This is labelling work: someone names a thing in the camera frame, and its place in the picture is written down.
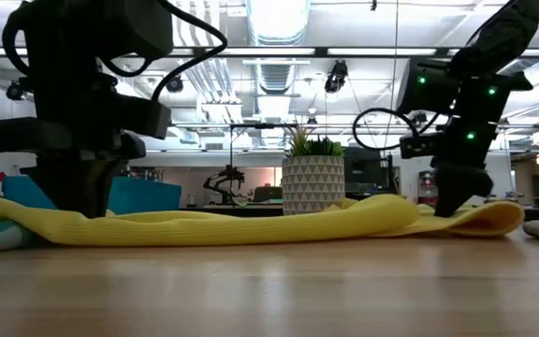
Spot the black ceiling spotlight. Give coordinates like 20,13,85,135
6,79,25,102
324,59,350,95
165,74,184,94

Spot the silver ventilation duct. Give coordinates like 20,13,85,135
245,0,312,118

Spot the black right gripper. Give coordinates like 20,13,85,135
430,69,535,219

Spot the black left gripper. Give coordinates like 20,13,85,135
0,86,148,219

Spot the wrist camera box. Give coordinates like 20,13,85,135
399,132,444,160
109,93,173,140

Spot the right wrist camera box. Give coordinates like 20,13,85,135
399,132,444,160

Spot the teal plastic bin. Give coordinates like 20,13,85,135
1,175,182,217

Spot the black background frame stand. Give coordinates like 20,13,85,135
228,122,299,207

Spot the yellow microfiber towel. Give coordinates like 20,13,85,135
339,198,526,238
0,189,421,248

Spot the succulent in patterned pot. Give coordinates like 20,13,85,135
281,125,347,217

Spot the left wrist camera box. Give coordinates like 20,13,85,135
109,93,173,140

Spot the red storage shelf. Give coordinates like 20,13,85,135
417,169,441,207

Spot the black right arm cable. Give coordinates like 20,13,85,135
352,107,421,153

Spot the black aluminium table frame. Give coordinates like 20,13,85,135
180,205,539,222

